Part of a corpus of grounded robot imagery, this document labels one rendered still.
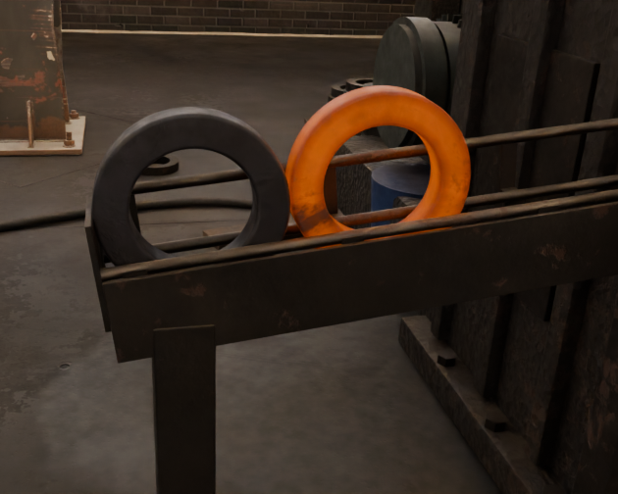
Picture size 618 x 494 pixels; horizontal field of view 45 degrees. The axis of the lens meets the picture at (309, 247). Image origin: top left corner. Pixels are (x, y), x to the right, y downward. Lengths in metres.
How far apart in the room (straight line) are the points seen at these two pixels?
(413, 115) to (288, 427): 0.88
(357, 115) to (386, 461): 0.85
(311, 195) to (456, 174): 0.15
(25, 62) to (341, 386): 2.08
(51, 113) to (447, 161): 2.64
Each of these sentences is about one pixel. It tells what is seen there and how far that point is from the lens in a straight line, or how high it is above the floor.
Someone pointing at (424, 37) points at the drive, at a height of 0.64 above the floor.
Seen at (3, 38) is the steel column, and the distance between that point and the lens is 3.24.
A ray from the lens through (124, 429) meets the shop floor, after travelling 1.49.
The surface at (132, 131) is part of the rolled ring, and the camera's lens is 0.69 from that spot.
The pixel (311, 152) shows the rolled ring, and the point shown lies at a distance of 0.71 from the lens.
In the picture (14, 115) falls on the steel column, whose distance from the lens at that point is 3.29.
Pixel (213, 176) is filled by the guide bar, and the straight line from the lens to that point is 0.76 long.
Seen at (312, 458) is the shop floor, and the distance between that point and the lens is 1.42.
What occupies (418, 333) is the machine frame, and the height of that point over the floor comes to 0.07.
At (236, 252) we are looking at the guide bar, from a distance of 0.71.
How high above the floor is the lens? 0.88
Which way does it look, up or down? 23 degrees down
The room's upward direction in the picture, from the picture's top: 3 degrees clockwise
